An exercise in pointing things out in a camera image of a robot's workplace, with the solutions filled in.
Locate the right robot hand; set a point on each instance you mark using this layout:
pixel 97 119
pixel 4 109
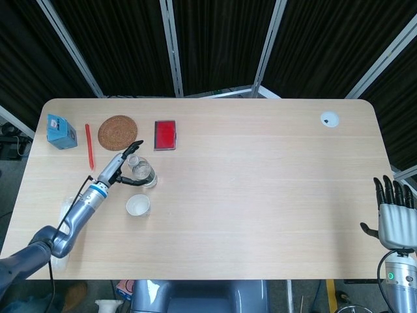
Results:
pixel 397 228

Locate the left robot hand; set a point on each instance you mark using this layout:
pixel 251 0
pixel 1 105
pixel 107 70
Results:
pixel 110 169

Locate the transparent plastic water bottle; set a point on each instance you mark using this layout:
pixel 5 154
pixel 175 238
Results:
pixel 143 169

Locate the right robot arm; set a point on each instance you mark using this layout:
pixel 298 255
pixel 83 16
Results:
pixel 402 287

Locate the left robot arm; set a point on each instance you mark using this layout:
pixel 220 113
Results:
pixel 81 212

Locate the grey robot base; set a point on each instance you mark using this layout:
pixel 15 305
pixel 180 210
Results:
pixel 198 298

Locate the white paper cup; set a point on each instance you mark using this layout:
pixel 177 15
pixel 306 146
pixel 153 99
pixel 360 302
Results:
pixel 137 206

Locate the red plastic stick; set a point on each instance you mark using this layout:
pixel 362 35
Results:
pixel 89 146

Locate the round woven brown coaster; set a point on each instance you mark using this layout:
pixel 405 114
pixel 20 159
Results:
pixel 117 133

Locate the blue cardboard box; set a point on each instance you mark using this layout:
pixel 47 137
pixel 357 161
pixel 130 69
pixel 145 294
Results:
pixel 60 132

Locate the red card case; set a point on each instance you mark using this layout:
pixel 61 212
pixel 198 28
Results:
pixel 165 135

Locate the yellow floor strip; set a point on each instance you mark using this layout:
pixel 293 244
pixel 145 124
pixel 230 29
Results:
pixel 331 296

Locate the black electronic equipment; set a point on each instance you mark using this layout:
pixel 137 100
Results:
pixel 9 143

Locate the clear pack of white straws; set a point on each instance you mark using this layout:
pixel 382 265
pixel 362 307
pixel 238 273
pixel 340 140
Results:
pixel 62 262

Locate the pink and blue package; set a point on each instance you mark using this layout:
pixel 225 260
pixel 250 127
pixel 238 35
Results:
pixel 125 289

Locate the black curtain panel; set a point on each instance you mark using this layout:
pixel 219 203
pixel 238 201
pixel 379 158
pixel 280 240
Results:
pixel 325 42
pixel 123 42
pixel 400 98
pixel 221 39
pixel 26 49

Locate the brown shoe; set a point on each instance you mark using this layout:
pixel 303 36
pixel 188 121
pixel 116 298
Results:
pixel 75 295

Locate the white plastic part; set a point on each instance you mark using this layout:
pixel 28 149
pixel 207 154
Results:
pixel 109 306

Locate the grey metal partition foot bar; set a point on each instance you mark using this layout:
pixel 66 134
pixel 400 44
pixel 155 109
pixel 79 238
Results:
pixel 228 93

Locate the blue jeans leg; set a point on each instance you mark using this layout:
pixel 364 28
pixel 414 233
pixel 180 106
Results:
pixel 29 303

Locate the grey metal partition post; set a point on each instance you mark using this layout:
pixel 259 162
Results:
pixel 172 49
pixel 381 58
pixel 16 121
pixel 267 49
pixel 70 49

